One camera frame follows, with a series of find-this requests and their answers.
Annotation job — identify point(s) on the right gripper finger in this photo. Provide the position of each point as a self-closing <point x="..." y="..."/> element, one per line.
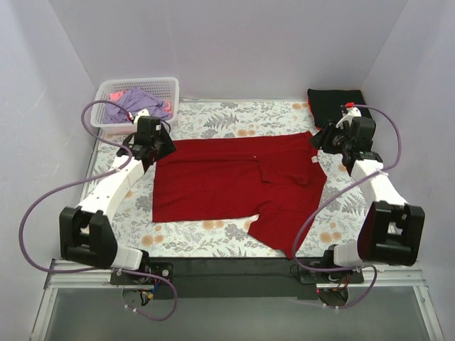
<point x="324" y="138"/>
<point x="331" y="149"/>

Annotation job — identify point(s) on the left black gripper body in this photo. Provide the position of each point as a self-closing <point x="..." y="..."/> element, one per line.
<point x="162" y="144"/>

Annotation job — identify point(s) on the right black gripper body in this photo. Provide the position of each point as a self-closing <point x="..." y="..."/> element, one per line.
<point x="323" y="136"/>

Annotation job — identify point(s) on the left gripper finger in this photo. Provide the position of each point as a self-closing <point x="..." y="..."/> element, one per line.
<point x="152" y="155"/>
<point x="164" y="144"/>

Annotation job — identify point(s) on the red t shirt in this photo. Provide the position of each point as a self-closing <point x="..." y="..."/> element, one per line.
<point x="276" y="178"/>

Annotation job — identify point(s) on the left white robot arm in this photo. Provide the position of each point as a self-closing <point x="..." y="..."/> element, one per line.
<point x="86" y="234"/>

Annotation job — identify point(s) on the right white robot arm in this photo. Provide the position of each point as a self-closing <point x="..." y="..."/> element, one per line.
<point x="392" y="230"/>

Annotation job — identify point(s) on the folded black t shirt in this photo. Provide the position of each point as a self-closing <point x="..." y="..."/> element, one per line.
<point x="327" y="103"/>

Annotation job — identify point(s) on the purple t shirt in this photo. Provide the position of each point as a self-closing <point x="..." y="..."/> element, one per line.
<point x="135" y="100"/>

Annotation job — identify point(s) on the white plastic laundry basket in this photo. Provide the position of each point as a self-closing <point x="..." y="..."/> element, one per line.
<point x="165" y="88"/>

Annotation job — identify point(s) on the pink t shirt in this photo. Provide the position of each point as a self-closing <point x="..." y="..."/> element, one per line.
<point x="113" y="97"/>

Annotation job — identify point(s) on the floral patterned table mat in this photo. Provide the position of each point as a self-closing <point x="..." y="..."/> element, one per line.
<point x="339" y="222"/>

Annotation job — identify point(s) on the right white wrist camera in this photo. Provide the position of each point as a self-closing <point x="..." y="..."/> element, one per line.
<point x="349" y="112"/>

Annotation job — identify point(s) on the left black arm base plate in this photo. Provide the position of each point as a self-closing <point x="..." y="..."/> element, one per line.
<point x="161" y="269"/>

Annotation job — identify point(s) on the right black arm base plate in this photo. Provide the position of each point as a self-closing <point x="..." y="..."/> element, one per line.
<point x="331" y="287"/>

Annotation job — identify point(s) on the aluminium frame rail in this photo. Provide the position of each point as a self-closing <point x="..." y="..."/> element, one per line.
<point x="270" y="275"/>

